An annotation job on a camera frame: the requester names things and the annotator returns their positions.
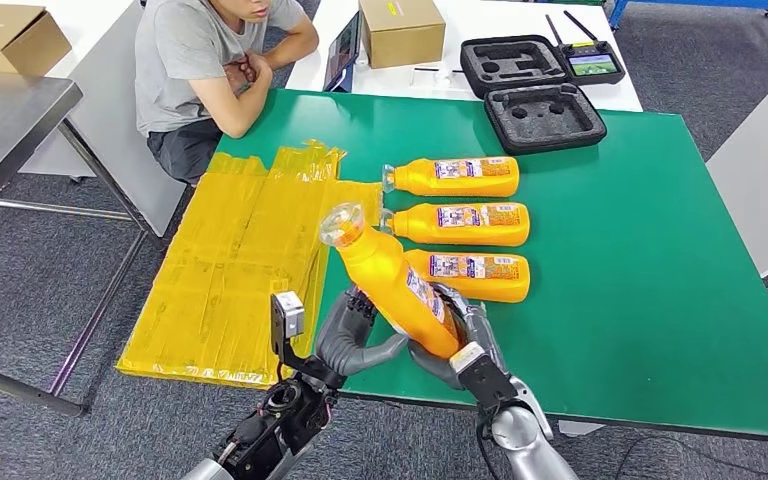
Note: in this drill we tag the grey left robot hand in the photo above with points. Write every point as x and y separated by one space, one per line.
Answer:
344 344

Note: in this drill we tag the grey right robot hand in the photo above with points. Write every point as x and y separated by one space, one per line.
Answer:
477 324

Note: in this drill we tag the orange detergent bottle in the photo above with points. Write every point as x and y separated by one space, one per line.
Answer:
417 228
490 288
384 278
417 180

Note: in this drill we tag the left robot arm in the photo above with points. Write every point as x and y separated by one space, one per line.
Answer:
278 424

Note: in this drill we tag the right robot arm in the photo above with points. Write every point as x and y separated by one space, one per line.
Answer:
530 450

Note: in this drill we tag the yellow plastic sheet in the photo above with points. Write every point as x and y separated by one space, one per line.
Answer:
225 232

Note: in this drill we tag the open black foam case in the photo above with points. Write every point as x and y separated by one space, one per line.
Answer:
543 134

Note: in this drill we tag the small clear plastic item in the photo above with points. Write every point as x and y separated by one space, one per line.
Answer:
437 77

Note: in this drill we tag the black remote controller with screen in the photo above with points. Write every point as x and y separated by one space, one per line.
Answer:
594 65

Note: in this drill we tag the dark tablet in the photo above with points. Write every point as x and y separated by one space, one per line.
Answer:
343 51

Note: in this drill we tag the cardboard box with yellow label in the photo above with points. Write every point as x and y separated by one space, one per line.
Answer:
400 34

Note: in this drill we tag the long white table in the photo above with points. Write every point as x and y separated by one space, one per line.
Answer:
490 20

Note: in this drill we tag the seated person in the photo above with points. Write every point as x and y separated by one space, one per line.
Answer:
178 60

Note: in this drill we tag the blue metal rack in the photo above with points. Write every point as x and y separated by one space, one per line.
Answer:
722 2

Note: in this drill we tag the steel table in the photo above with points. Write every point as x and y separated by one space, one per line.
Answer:
0 126

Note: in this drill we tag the plain cardboard box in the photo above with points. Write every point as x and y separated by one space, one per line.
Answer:
6 41

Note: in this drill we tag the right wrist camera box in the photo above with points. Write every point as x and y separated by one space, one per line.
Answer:
490 387

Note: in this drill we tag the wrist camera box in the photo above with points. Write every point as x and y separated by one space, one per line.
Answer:
288 311
490 387

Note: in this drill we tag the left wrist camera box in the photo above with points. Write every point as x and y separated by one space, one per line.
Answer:
288 311

